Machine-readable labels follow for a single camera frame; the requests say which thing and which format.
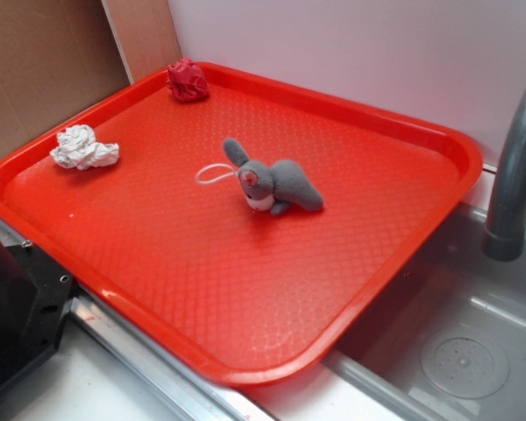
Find red plastic tray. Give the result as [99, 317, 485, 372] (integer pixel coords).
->
[0, 63, 482, 386]

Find gray plastic sink basin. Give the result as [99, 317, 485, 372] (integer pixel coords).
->
[325, 205, 526, 420]

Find crumpled red cloth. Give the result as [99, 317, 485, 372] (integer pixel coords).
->
[167, 57, 210, 103]

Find gray plush rabbit toy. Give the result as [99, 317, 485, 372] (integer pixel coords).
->
[195, 138, 324, 217]

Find brown cardboard panel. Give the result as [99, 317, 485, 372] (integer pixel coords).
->
[0, 1, 129, 159]

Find gray sink faucet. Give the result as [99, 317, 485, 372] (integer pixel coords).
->
[482, 90, 526, 261]

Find crumpled white cloth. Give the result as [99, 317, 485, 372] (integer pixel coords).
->
[49, 125, 119, 170]

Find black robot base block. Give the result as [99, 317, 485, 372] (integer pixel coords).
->
[0, 240, 75, 393]

